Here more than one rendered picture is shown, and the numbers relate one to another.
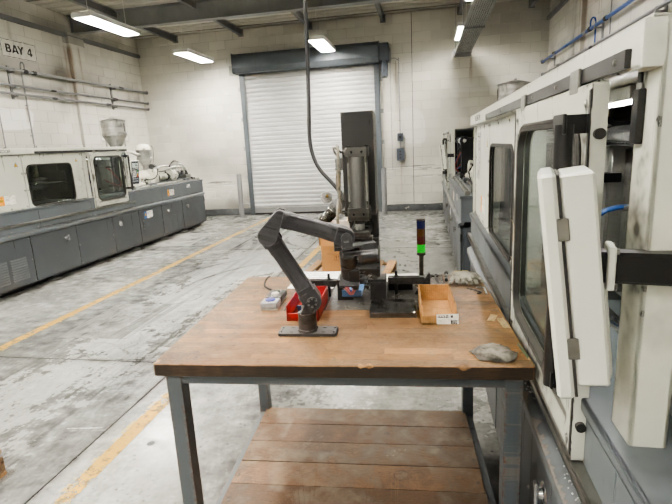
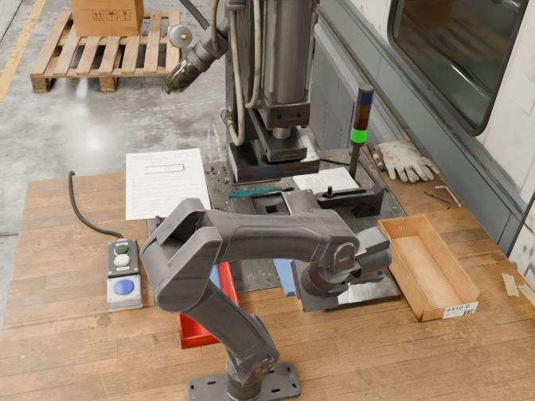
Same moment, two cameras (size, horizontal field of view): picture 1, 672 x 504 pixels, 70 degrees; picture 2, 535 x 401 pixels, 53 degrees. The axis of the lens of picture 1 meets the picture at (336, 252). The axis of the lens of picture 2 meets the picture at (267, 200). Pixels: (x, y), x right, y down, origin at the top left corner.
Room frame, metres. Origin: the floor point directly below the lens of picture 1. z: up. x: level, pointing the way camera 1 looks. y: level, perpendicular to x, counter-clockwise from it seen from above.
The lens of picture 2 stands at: (1.04, 0.30, 1.78)
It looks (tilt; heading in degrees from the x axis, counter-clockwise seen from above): 39 degrees down; 337
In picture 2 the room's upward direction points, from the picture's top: 3 degrees clockwise
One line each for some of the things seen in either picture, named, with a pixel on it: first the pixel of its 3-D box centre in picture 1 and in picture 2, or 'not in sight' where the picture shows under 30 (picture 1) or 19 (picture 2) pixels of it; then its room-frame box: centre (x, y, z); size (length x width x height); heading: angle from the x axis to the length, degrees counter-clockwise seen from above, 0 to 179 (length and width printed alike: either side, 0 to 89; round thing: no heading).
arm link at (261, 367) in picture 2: (309, 303); (248, 352); (1.56, 0.10, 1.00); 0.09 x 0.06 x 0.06; 3
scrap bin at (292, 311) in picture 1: (308, 302); (202, 286); (1.79, 0.12, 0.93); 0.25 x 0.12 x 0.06; 172
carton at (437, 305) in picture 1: (437, 304); (423, 265); (1.69, -0.36, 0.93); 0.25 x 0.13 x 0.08; 172
